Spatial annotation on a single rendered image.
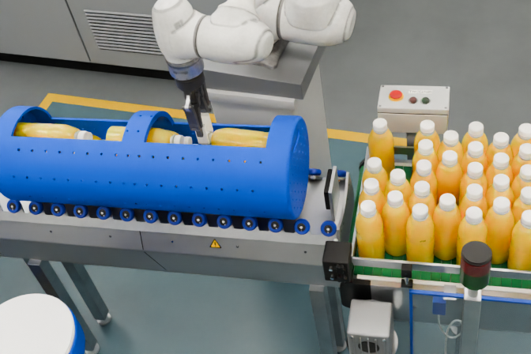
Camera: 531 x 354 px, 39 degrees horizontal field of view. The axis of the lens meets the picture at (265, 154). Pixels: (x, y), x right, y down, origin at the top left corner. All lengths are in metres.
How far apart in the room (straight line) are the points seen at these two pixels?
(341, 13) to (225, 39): 0.62
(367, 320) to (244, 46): 0.80
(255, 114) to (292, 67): 0.21
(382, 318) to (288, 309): 1.10
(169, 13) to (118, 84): 2.53
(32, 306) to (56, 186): 0.35
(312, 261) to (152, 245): 0.48
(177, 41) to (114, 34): 2.32
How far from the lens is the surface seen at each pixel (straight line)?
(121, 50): 4.13
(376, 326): 2.01
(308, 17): 2.24
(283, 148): 1.92
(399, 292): 2.05
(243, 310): 3.11
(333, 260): 1.96
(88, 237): 2.36
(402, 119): 2.21
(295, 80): 2.36
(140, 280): 3.31
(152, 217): 2.20
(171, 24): 1.76
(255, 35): 1.70
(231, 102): 2.47
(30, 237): 2.47
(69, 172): 2.14
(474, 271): 1.66
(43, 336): 1.99
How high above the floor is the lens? 2.59
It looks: 46 degrees down
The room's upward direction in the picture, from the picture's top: 12 degrees counter-clockwise
